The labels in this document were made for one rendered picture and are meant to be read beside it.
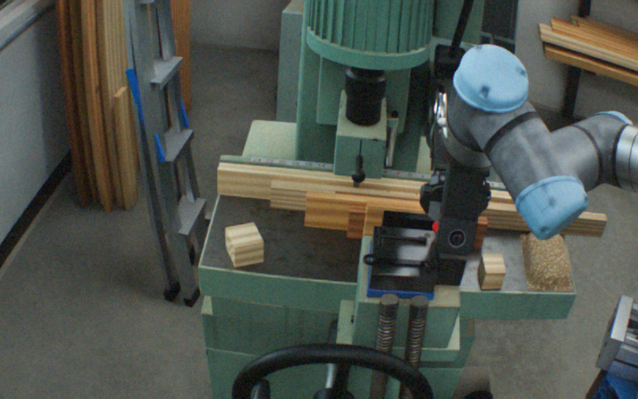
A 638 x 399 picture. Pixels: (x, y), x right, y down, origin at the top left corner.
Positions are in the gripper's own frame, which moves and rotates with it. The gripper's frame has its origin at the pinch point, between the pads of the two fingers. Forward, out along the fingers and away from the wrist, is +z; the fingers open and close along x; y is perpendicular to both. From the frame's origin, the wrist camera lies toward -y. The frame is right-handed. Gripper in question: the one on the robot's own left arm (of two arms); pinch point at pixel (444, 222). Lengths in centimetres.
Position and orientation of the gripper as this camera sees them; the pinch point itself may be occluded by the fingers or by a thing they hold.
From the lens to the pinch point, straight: 99.5
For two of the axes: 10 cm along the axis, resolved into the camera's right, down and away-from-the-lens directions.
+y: 1.0, -9.2, 3.9
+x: -10.0, -1.0, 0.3
